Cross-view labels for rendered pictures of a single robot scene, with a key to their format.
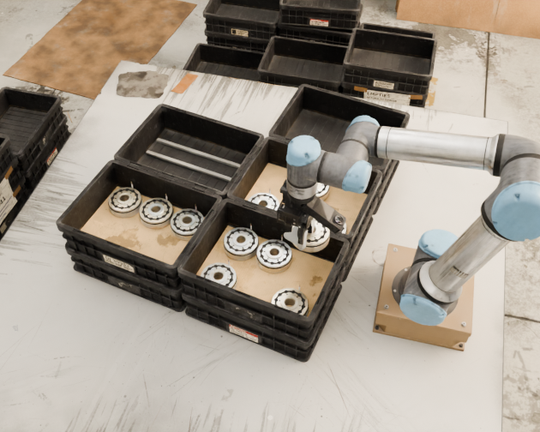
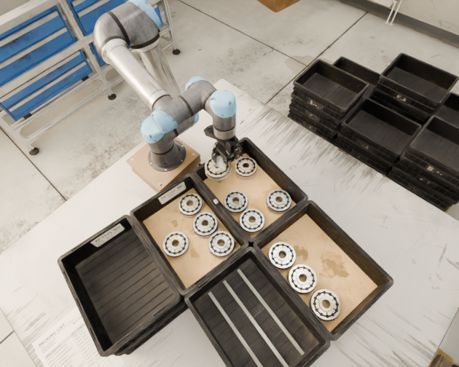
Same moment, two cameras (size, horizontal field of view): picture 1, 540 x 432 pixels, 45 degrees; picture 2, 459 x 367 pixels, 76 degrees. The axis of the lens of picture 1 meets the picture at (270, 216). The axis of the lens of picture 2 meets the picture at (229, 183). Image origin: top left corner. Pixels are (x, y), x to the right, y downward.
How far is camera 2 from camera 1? 169 cm
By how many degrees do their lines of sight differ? 67
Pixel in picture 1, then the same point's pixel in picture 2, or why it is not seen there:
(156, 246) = (310, 250)
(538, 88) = not seen: outside the picture
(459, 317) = not seen: hidden behind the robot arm
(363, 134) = (172, 101)
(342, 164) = (205, 84)
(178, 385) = (316, 182)
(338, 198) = (165, 231)
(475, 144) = (123, 49)
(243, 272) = (259, 203)
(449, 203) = (92, 221)
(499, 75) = not seen: outside the picture
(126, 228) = (328, 279)
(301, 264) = (221, 193)
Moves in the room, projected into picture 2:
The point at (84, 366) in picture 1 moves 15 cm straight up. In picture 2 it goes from (368, 215) to (381, 200)
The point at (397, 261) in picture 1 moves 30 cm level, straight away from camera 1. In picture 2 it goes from (165, 178) to (111, 219)
